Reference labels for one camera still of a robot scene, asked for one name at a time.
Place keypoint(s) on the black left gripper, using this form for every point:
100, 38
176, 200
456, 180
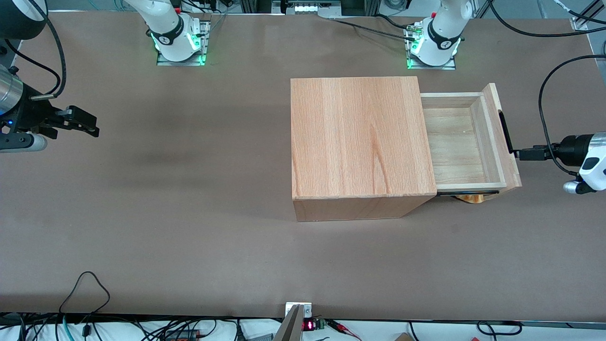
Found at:
572, 149

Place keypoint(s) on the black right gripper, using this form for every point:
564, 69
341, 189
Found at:
32, 116

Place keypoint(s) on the light wooden drawer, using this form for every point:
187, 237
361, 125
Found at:
454, 142

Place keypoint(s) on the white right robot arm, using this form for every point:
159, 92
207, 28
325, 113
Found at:
165, 23

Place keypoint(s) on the light wooden drawer cabinet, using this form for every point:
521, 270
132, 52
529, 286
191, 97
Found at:
360, 142

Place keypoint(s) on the orange-brown rounded object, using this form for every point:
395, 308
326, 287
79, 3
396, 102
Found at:
473, 198

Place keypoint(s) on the brown cardboard corner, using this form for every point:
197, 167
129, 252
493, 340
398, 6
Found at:
402, 337

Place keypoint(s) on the orange and black device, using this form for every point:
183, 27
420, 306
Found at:
182, 335

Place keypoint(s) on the white power strip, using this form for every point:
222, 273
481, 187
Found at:
307, 7

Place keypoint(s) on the red clip leads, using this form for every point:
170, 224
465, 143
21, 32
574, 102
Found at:
341, 327

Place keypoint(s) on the red digit display module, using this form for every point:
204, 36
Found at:
310, 325

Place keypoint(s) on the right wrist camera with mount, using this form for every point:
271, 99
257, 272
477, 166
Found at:
23, 142

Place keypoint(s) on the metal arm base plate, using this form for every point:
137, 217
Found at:
206, 42
450, 66

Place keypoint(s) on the silver aluminium profile bracket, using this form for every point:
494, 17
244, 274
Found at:
580, 23

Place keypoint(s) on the small metal bracket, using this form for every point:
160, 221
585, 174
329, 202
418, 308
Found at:
307, 308

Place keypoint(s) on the beige angled mount post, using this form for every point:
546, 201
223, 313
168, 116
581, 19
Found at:
291, 327

